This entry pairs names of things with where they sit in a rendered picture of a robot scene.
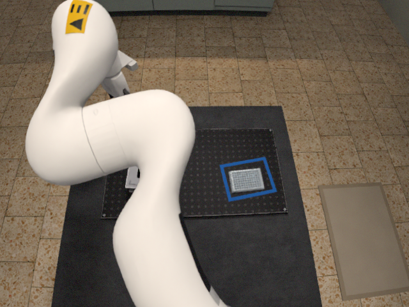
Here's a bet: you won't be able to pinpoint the blue tape outline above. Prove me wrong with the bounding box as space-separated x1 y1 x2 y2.
220 157 277 201

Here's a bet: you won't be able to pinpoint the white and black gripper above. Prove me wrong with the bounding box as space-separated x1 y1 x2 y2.
101 71 130 98

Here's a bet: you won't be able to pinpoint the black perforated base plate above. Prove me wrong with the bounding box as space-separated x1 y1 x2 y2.
101 128 288 219

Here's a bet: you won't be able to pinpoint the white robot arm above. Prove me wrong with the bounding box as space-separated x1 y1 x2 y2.
26 0 227 307

